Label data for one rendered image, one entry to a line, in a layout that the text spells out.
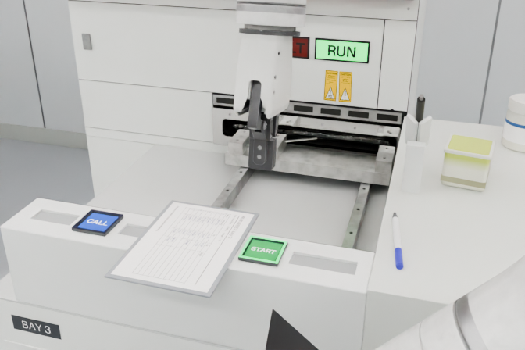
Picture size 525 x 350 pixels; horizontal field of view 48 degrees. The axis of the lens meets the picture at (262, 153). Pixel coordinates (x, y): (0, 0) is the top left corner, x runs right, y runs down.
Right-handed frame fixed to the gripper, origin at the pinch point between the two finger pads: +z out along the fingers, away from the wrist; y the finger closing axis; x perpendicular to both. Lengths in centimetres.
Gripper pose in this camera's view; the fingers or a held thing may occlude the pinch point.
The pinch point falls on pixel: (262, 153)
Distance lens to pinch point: 75.1
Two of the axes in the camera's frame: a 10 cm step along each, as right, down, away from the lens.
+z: -0.6, 9.7, 2.3
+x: 9.6, 1.2, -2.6
